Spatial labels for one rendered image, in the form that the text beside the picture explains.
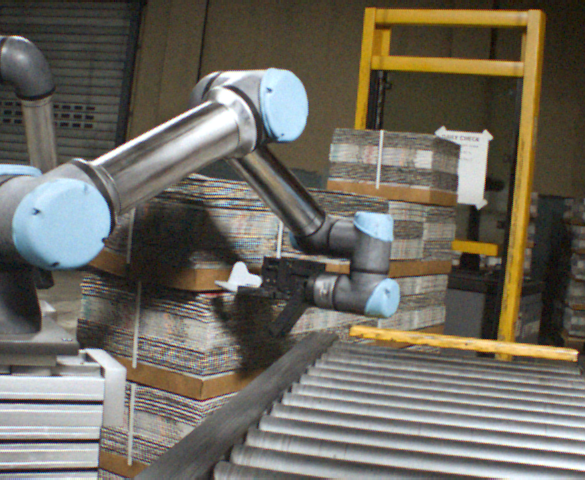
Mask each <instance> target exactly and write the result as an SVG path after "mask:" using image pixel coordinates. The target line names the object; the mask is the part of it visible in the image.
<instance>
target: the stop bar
mask: <svg viewBox="0 0 585 480"><path fill-rule="evenodd" d="M348 335H349V337H355V338H364V339H372V340H379V341H388V342H396V343H403V344H410V343H412V344H419V345H427V346H435V347H442V348H450V349H458V350H462V349H465V350H473V351H481V352H488V353H496V354H502V353H503V354H510V355H518V356H525V357H532V358H537V357H540V358H547V359H554V360H561V361H569V362H570V361H577V360H578V355H579V353H578V351H577V350H576V349H571V348H569V349H563V348H556V347H548V346H540V345H534V344H531V345H526V344H518V343H511V342H504V341H496V340H491V341H488V340H480V339H473V338H466V337H458V336H450V335H443V336H441V335H434V334H426V333H418V332H410V331H401V330H394V329H386V328H377V327H369V326H361V325H353V324H352V325H351V327H350V328H349V334H348Z"/></svg>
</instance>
